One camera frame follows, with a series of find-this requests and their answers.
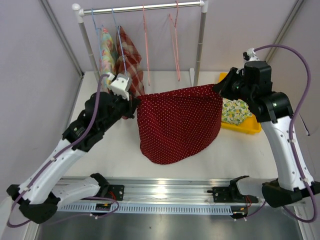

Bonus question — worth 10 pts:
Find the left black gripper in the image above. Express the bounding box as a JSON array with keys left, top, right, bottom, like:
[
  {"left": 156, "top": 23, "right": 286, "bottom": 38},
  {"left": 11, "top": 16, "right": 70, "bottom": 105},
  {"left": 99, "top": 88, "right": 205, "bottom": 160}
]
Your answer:
[{"left": 99, "top": 89, "right": 140, "bottom": 133}]

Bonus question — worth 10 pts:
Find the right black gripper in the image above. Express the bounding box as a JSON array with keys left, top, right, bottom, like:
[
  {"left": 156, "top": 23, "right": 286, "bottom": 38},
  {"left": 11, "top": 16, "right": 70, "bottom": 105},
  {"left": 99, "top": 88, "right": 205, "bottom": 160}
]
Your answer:
[{"left": 213, "top": 67, "right": 255, "bottom": 104}]

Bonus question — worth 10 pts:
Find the red polka dot skirt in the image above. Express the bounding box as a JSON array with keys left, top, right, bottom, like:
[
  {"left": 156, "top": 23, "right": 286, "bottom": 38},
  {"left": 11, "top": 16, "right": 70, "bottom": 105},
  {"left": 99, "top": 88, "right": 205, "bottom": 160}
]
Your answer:
[{"left": 137, "top": 84, "right": 223, "bottom": 165}]

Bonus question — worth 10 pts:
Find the pink wire hanger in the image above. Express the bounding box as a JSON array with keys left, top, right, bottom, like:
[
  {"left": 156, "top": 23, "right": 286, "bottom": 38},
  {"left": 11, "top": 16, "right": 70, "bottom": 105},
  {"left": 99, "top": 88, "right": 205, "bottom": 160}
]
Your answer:
[
  {"left": 168, "top": 0, "right": 181, "bottom": 81},
  {"left": 142, "top": 4, "right": 151, "bottom": 86}
]

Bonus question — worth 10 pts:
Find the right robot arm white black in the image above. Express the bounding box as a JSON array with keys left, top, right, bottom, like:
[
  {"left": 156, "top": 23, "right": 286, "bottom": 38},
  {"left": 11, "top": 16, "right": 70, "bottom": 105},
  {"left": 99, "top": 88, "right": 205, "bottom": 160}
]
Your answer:
[{"left": 212, "top": 60, "right": 320, "bottom": 208}]

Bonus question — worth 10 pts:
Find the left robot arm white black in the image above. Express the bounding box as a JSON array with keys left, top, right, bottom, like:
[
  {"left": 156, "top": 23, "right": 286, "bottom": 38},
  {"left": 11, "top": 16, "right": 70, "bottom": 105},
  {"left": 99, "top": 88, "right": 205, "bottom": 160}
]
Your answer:
[{"left": 6, "top": 92, "right": 140, "bottom": 224}]

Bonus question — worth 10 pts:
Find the lemon print cloth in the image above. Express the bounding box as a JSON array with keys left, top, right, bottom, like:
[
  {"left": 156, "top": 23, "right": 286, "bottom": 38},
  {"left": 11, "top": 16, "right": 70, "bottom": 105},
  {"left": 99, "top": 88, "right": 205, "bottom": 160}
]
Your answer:
[{"left": 221, "top": 98, "right": 253, "bottom": 126}]

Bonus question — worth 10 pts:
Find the red plaid garment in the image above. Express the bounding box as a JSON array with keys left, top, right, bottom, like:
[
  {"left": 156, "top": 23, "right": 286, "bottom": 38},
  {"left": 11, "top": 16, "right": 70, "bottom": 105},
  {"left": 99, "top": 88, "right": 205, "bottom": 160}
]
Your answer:
[{"left": 116, "top": 26, "right": 146, "bottom": 97}]

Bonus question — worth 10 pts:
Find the pastel floral garment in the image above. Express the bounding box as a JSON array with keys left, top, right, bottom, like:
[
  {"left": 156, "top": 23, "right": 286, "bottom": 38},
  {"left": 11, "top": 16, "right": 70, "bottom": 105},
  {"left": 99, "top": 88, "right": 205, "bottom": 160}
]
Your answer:
[{"left": 99, "top": 27, "right": 118, "bottom": 77}]

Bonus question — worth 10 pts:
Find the yellow plastic tray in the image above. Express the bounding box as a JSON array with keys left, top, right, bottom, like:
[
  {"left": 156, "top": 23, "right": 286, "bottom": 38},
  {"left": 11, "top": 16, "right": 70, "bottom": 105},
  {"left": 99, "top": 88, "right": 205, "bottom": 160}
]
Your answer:
[{"left": 217, "top": 72, "right": 262, "bottom": 135}]

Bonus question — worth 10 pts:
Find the clothes rack metal white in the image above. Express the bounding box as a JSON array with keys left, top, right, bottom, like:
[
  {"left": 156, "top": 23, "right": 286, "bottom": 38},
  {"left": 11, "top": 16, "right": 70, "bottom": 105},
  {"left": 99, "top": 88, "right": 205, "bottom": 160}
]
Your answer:
[{"left": 71, "top": 0, "right": 209, "bottom": 87}]

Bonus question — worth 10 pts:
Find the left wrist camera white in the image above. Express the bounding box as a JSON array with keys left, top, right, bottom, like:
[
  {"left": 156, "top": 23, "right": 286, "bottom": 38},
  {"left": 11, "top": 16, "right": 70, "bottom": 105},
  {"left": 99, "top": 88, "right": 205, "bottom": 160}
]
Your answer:
[{"left": 109, "top": 73, "right": 132, "bottom": 101}]

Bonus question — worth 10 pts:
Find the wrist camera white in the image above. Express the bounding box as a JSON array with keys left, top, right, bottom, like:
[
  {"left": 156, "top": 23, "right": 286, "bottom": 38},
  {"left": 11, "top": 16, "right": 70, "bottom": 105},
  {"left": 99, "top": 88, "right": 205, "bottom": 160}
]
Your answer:
[
  {"left": 109, "top": 73, "right": 132, "bottom": 101},
  {"left": 242, "top": 48, "right": 260, "bottom": 62}
]

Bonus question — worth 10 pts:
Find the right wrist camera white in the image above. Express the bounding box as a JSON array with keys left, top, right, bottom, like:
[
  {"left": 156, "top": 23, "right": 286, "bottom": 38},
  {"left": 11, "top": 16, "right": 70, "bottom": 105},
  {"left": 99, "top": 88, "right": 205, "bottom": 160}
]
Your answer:
[{"left": 242, "top": 48, "right": 260, "bottom": 62}]

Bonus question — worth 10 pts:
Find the blue wire hanger right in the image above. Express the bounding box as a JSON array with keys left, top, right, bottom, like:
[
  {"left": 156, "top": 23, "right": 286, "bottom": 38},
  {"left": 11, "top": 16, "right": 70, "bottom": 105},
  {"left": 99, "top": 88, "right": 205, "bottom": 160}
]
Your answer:
[{"left": 111, "top": 8, "right": 128, "bottom": 77}]

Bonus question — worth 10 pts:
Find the blue wire hanger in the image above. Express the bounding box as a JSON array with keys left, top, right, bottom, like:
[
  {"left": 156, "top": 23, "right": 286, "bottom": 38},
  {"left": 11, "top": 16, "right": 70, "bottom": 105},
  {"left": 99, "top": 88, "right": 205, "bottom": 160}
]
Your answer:
[
  {"left": 91, "top": 8, "right": 103, "bottom": 75},
  {"left": 111, "top": 8, "right": 128, "bottom": 77}
]

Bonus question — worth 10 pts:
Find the blue wire hanger left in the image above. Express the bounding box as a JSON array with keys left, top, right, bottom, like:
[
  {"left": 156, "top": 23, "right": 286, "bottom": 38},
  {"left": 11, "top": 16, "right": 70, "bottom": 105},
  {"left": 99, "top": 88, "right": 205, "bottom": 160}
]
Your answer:
[{"left": 91, "top": 8, "right": 103, "bottom": 75}]

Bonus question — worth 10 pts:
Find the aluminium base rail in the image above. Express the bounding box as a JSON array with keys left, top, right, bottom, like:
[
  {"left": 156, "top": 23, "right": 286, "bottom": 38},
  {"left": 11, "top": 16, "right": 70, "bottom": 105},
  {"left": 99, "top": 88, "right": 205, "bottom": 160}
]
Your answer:
[{"left": 32, "top": 176, "right": 308, "bottom": 208}]

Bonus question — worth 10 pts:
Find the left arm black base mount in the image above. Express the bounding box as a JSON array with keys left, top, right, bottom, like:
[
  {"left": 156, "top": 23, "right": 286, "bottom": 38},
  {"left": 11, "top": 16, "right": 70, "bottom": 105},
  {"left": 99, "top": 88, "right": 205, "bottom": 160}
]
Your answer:
[{"left": 95, "top": 184, "right": 125, "bottom": 201}]

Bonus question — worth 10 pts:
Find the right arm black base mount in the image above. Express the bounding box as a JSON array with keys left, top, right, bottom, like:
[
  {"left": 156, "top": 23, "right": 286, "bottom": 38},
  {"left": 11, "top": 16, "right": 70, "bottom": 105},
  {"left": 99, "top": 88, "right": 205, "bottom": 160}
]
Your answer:
[{"left": 206, "top": 186, "right": 259, "bottom": 204}]

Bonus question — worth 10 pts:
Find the white slotted cable duct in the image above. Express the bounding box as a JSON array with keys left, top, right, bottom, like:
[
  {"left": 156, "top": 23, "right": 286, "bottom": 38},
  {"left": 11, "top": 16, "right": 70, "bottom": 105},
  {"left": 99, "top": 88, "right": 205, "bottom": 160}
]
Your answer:
[{"left": 59, "top": 202, "right": 233, "bottom": 216}]

